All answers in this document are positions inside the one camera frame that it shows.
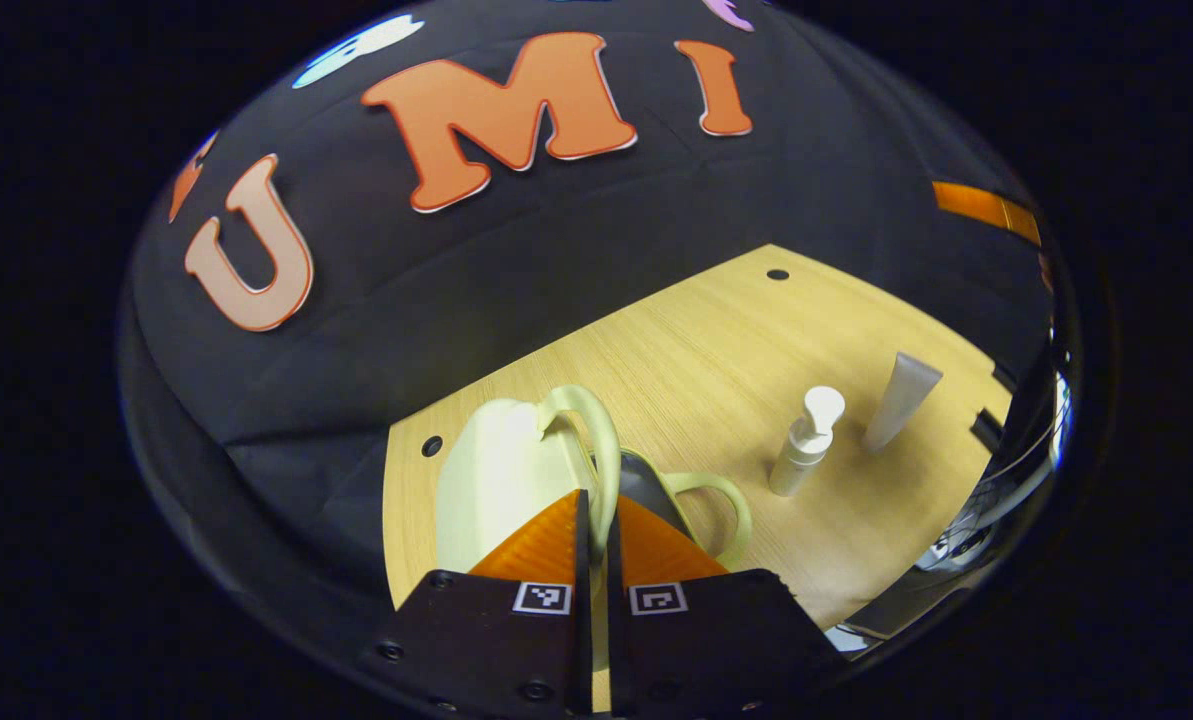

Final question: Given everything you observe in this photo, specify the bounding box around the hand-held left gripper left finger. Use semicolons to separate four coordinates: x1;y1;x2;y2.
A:
376;488;594;716

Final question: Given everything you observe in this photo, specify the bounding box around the cream yellow suitcase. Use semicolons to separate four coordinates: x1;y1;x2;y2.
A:
434;385;754;601

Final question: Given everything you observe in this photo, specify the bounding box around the white squeeze tube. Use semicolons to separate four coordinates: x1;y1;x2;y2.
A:
861;352;944;453

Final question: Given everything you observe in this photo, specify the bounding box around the white pump bottle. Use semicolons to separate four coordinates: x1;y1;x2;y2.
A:
768;386;847;498

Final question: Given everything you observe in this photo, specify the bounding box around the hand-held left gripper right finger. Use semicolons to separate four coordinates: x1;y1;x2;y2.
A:
606;493;847;716

